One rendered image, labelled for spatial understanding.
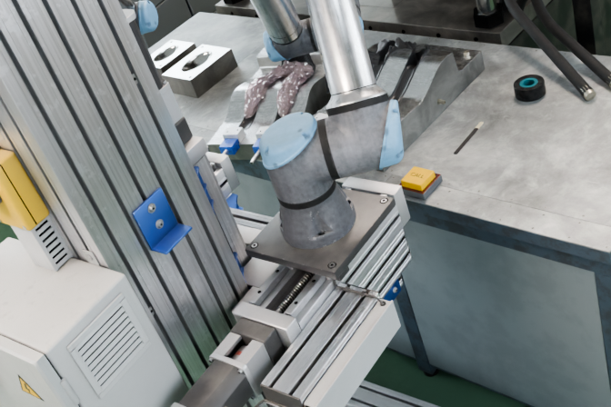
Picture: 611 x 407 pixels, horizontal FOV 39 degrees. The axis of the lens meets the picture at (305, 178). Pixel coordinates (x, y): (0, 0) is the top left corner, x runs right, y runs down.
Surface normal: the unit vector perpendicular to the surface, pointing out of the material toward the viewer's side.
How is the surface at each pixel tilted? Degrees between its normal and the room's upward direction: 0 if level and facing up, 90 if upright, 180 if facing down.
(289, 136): 7
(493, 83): 0
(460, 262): 90
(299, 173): 90
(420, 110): 90
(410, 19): 0
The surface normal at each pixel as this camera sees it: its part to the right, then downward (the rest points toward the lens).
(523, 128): -0.29, -0.78
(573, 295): -0.62, 0.59
